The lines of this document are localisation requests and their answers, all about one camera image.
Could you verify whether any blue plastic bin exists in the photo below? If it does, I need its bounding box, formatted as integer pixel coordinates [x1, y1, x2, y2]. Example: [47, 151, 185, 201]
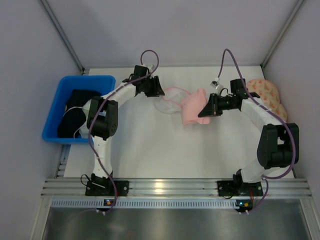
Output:
[42, 75, 116, 145]

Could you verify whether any aluminium mounting rail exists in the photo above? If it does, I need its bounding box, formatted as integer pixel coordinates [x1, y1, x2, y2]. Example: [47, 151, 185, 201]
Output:
[41, 178, 312, 199]

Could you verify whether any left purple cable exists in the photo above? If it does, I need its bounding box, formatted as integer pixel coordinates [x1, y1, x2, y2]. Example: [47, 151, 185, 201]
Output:
[87, 49, 160, 215]

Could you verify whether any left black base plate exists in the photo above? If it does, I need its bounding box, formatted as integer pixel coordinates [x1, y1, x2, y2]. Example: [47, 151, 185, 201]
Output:
[85, 180, 129, 197]

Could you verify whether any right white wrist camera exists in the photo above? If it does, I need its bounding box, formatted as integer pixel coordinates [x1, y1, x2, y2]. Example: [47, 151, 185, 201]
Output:
[210, 80, 224, 93]

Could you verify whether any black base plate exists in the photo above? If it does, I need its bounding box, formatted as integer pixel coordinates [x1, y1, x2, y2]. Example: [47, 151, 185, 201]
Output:
[217, 180, 264, 197]
[85, 180, 129, 197]

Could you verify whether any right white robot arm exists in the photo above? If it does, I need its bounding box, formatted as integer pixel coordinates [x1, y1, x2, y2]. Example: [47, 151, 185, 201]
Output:
[198, 79, 299, 199]

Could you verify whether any purple cable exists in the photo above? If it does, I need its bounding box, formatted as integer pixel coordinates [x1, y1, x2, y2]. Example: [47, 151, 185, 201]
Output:
[87, 49, 160, 215]
[214, 48, 299, 213]

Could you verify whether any dark navy garment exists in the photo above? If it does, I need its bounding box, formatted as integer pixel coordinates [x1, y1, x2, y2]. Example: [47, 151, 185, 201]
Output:
[57, 89, 101, 139]

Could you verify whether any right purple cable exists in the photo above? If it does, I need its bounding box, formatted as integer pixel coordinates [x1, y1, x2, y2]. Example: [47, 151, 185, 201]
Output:
[214, 48, 299, 213]

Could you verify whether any floral padded laundry case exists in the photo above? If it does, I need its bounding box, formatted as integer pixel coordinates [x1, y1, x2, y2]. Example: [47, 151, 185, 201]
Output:
[246, 79, 288, 122]

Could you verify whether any white mesh laundry bag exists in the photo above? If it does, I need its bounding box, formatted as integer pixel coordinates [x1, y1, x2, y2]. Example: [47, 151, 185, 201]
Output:
[153, 87, 191, 115]

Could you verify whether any pink bra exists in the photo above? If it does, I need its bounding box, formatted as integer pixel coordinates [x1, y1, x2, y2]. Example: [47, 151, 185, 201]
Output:
[181, 87, 211, 125]

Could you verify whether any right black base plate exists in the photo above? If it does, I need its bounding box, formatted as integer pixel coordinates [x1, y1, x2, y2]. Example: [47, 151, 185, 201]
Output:
[217, 180, 264, 197]

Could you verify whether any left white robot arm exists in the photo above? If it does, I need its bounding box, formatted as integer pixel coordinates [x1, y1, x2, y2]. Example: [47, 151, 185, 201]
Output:
[85, 65, 165, 197]

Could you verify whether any slotted cable duct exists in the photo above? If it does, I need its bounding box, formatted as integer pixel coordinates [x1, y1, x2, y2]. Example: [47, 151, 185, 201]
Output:
[51, 198, 240, 209]

